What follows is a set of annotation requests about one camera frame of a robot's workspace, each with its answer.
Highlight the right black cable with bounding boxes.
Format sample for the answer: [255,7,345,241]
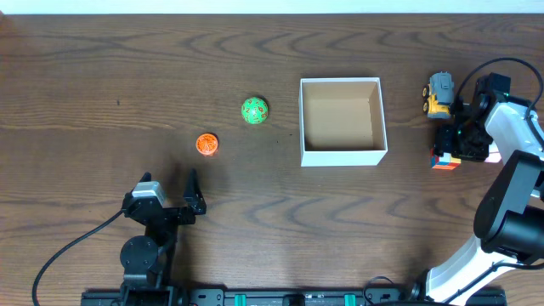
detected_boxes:
[453,57,544,150]

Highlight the white cardboard box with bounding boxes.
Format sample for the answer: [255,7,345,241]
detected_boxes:
[298,77,388,167]

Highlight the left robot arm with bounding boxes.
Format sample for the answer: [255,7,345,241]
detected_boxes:
[120,170,207,288]

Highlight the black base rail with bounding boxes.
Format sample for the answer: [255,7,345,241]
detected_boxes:
[80,287,509,306]

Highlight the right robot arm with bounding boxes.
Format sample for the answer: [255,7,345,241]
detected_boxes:
[410,73,543,305]

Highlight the orange numbered ball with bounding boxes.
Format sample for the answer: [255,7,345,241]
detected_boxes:
[195,133,218,156]

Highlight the pink white toy figure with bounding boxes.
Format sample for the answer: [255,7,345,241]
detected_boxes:
[484,142,502,163]

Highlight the colourful puzzle cube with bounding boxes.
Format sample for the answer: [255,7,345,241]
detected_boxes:
[430,150,462,170]

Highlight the black cable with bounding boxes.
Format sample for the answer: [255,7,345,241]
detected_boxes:
[31,209,128,306]
[453,57,544,150]

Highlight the green numbered ball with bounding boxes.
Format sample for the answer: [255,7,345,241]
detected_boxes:
[241,97,269,124]

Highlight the yellow grey toy truck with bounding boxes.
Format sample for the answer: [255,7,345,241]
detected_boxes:
[422,72,455,120]

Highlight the left black cable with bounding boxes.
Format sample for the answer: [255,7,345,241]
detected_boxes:
[31,209,128,306]

